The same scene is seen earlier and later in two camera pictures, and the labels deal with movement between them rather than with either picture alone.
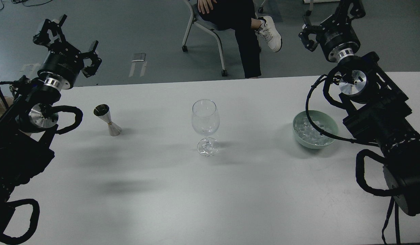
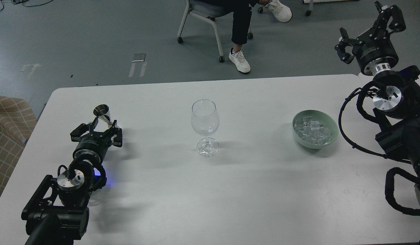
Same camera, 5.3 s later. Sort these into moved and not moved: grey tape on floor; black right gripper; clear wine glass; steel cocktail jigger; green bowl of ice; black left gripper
Moved: black left gripper; black right gripper
Not moved: green bowl of ice; clear wine glass; steel cocktail jigger; grey tape on floor
